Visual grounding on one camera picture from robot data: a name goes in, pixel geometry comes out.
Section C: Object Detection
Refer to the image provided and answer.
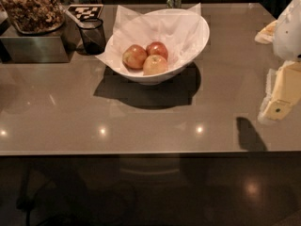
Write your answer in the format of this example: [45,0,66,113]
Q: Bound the black white marker card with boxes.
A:
[68,4,103,21]

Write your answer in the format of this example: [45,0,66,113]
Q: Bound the white paper liner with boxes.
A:
[95,2,208,74]

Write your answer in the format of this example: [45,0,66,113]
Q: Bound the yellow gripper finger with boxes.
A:
[255,20,277,44]
[258,61,301,123]

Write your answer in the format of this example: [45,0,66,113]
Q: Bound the yellow-red apple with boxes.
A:
[143,55,168,75]

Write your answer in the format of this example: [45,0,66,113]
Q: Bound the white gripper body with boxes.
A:
[273,0,301,61]

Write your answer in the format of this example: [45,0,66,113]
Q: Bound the clear snack-filled container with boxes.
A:
[0,0,65,35]

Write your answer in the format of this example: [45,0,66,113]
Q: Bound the left red apple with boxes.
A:
[122,44,148,70]

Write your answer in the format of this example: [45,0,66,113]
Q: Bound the stainless steel box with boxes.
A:
[0,18,80,63]

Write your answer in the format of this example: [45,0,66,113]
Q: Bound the rear red apple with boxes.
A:
[146,41,168,59]

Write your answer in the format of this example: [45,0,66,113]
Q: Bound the red apple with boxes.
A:
[122,44,148,70]
[146,41,168,59]

